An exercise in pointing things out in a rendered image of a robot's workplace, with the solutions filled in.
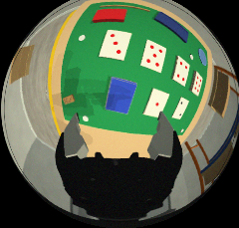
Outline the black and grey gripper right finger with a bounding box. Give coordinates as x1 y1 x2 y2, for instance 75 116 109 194
147 111 183 189

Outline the white playing card with black pips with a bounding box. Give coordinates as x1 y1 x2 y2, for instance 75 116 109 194
172 97 189 119

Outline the tan rectangular tile with dark dots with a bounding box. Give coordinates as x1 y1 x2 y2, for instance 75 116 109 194
63 95 75 105

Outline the dark blue notebook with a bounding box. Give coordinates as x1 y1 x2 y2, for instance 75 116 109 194
153 11 188 43

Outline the green felt mat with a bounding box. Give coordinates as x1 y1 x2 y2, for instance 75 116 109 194
61 2 208 135

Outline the blue flat disc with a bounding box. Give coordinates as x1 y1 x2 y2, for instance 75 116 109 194
198 49 207 66

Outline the red rectangular block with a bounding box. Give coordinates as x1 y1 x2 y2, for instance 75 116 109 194
93 9 126 23

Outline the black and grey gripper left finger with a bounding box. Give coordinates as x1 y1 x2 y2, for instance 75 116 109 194
55 113 89 187

